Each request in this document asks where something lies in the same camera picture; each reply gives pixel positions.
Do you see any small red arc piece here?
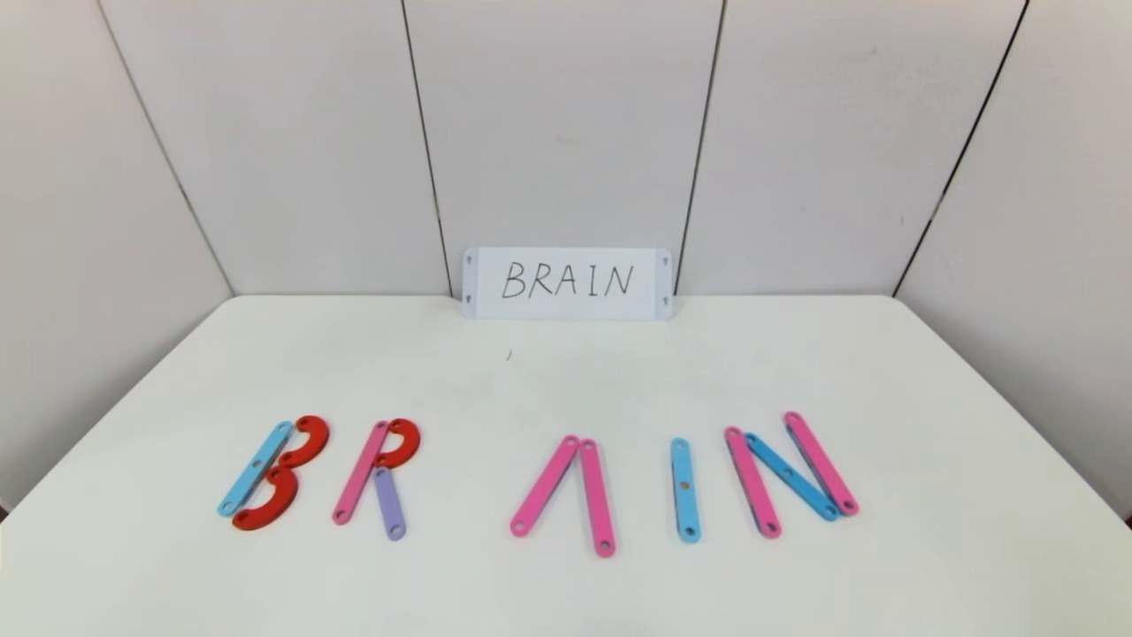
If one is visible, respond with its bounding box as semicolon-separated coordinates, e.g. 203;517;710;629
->
372;418;423;470

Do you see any pink bar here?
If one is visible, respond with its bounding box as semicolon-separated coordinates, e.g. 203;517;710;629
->
580;439;617;558
510;434;582;538
333;421;391;526
724;426;784;540
784;411;860;518

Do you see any short purple bar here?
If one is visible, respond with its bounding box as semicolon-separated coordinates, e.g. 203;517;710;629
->
372;467;408;541

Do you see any short blue bar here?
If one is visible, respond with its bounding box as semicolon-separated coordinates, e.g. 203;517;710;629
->
746;433;841;523

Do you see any white BRAIN sign card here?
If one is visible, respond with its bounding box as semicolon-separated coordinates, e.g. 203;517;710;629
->
462;248;675;321

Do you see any blue bar with three holes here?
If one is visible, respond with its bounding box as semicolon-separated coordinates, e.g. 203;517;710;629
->
670;438;703;544

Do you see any medium red arc piece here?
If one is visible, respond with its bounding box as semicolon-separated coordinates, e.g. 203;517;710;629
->
278;415;331;470

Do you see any large red arc piece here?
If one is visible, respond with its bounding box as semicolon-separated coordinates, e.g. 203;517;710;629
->
232;466;300;532

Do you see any long blue flat bar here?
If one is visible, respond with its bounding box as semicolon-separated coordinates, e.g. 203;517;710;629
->
218;420;294;518

